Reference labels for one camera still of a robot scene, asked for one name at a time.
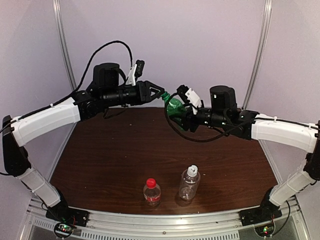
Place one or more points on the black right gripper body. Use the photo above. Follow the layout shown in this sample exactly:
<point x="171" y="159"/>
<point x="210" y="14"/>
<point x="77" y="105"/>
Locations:
<point x="189" y="120"/>

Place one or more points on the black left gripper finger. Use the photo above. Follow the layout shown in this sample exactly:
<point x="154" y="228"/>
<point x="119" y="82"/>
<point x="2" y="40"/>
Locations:
<point x="152" y="87"/>
<point x="153" y="96"/>

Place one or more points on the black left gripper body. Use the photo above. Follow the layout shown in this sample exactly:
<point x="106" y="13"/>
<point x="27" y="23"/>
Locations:
<point x="141" y="98"/>

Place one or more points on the green plastic bottle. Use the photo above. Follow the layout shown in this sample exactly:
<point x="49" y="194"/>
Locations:
<point x="175" y="106"/>

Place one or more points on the clear bottle red label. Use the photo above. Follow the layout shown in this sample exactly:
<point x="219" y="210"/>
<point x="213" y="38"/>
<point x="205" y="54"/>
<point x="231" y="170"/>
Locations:
<point x="152" y="196"/>

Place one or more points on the red bottle cap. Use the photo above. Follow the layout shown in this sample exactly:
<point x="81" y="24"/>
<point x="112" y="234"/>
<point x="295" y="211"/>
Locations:
<point x="151" y="183"/>

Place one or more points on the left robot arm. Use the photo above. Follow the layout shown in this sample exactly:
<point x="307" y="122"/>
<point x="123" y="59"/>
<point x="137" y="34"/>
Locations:
<point x="109" y="88"/>

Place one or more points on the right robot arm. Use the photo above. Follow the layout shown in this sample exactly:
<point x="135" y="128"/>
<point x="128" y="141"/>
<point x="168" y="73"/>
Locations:
<point x="225" y="117"/>

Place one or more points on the clear bottle white cap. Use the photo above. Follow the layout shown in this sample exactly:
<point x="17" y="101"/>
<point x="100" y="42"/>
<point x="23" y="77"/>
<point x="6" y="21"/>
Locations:
<point x="189" y="182"/>

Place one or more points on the right circuit board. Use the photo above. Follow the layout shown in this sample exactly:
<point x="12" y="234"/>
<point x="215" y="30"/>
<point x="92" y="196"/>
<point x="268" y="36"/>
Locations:
<point x="264" y="230"/>

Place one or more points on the circuit board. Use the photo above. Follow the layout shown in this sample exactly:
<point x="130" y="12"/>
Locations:
<point x="62" y="230"/>
<point x="264" y="230"/>

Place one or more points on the left circuit board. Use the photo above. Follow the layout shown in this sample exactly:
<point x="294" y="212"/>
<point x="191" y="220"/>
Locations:
<point x="62" y="230"/>

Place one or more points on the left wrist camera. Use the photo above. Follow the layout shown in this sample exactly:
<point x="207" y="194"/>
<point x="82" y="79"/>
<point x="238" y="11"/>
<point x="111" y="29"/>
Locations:
<point x="135" y="72"/>

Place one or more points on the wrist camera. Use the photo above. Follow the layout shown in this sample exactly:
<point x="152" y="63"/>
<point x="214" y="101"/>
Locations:
<point x="189" y="96"/>
<point x="135" y="72"/>

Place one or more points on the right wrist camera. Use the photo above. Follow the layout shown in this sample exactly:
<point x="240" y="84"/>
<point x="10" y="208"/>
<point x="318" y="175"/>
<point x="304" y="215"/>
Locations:
<point x="189" y="96"/>

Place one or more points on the front aluminium frame rail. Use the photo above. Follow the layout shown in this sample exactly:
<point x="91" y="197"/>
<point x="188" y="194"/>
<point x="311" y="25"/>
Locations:
<point x="221" y="225"/>

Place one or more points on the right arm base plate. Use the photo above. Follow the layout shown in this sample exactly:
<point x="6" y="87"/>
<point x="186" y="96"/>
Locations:
<point x="258" y="215"/>

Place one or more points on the left rear aluminium post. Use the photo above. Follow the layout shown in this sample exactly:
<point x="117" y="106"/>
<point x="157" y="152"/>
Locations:
<point x="63" y="43"/>

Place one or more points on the aluminium post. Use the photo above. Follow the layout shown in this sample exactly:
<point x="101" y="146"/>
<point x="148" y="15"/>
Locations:
<point x="263" y="35"/>
<point x="63" y="43"/>

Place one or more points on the right rear aluminium post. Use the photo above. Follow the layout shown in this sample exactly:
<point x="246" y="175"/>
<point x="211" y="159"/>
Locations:
<point x="263" y="35"/>

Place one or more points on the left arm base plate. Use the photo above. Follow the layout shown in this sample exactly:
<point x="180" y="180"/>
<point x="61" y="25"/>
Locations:
<point x="71" y="216"/>

